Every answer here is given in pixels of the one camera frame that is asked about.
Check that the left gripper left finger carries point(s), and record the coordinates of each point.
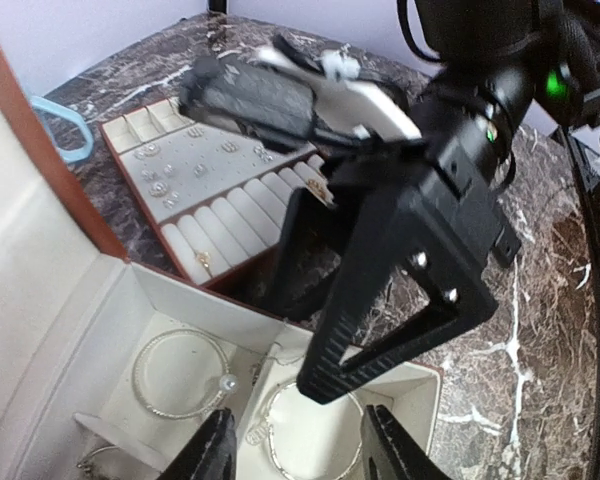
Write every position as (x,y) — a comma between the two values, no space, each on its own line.
(211,453)

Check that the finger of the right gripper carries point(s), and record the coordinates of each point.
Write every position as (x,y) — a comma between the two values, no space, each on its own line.
(306,217)

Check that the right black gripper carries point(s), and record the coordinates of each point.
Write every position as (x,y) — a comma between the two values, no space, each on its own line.
(460,175)

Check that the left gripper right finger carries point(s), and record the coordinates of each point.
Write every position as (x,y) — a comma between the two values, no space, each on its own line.
(388,451)

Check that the rose gold hoop earring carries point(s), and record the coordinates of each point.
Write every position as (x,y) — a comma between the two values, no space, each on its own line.
(320,191)

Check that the brown jewelry tray cream lining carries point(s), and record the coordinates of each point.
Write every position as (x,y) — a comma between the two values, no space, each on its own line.
(215,198)

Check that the brown jewelry box cream lining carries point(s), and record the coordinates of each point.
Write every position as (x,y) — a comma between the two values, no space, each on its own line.
(107,367)

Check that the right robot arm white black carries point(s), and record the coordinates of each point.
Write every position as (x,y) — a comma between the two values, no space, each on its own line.
(497,58)

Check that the light blue upside-down mug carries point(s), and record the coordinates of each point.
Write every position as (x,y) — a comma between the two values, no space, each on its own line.
(67,129)

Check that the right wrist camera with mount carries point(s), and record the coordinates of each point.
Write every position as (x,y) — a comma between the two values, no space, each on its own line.
(284,98)

